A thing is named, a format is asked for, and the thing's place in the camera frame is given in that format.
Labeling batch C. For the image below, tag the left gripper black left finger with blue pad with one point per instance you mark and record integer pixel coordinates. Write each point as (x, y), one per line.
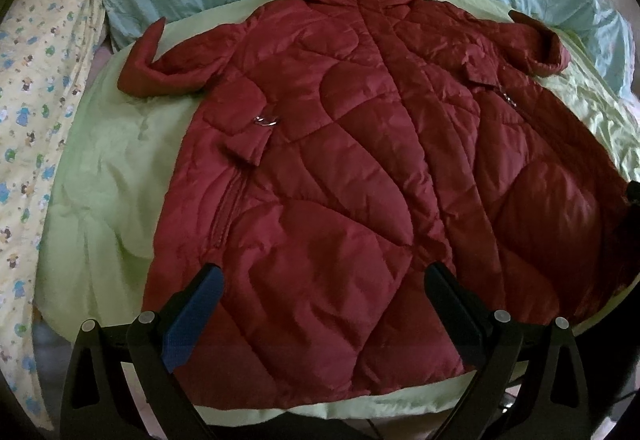
(97, 402)

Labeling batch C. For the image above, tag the red quilted down coat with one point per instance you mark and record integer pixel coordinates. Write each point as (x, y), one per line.
(341, 147)

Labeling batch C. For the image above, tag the yellow cartoon print pillow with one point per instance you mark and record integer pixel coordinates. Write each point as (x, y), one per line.
(46, 51)

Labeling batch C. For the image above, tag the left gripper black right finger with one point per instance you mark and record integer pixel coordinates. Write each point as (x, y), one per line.
(528, 383)

